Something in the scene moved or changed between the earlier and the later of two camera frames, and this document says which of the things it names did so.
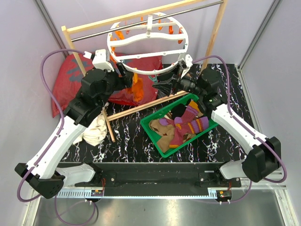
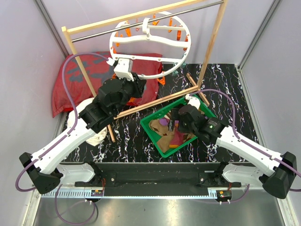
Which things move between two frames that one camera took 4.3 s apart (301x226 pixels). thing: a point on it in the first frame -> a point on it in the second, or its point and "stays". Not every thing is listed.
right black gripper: (165, 88) -> (175, 115)
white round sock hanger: (149, 44) stays
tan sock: (166, 133) stays
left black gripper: (124, 82) -> (138, 84)
